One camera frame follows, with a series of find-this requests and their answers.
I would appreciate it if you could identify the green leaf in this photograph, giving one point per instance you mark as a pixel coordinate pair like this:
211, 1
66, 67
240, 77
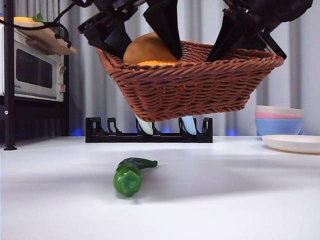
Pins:
38, 17

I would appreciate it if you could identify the cream bowl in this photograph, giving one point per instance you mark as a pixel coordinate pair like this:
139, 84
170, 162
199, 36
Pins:
277, 110

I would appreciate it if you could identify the orange corn cob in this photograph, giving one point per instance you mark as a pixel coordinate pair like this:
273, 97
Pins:
155, 62

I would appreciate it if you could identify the white flat plate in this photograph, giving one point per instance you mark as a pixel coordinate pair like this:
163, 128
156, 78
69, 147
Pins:
292, 143

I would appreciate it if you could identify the white toaster oven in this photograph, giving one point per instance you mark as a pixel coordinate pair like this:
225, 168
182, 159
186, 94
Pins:
32, 70

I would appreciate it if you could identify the black dish rack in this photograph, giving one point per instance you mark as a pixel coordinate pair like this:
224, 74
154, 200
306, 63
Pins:
112, 138

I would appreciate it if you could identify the green cucumber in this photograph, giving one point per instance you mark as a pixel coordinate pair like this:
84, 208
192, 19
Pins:
126, 182

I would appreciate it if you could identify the grey curtain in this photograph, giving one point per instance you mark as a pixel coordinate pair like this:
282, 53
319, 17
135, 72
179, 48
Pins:
300, 75

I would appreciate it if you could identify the pale blue plate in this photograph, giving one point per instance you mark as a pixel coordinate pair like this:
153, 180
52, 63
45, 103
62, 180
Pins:
190, 126

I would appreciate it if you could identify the yellow orange food item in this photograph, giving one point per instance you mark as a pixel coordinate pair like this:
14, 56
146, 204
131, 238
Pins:
22, 20

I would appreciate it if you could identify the black metal shelf frame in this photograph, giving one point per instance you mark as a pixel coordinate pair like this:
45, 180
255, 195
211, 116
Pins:
8, 75

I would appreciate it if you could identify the brown potato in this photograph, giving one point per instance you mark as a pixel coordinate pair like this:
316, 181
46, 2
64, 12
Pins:
147, 50

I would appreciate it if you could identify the brown wicker basket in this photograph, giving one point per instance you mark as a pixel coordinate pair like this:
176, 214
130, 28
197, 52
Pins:
187, 95

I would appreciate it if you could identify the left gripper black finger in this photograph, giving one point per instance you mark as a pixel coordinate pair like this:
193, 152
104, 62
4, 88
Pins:
118, 40
167, 30

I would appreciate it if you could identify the pale green plate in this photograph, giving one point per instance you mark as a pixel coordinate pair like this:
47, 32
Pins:
146, 127

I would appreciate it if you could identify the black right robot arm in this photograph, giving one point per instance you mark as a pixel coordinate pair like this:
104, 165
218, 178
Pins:
287, 10

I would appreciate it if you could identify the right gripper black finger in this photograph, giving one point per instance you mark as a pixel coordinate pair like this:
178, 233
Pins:
252, 41
227, 32

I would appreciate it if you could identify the wooden cutting board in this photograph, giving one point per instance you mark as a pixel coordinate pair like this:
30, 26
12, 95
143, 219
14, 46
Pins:
45, 40

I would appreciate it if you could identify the pink bowl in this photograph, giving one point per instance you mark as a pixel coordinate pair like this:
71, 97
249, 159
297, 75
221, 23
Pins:
265, 115

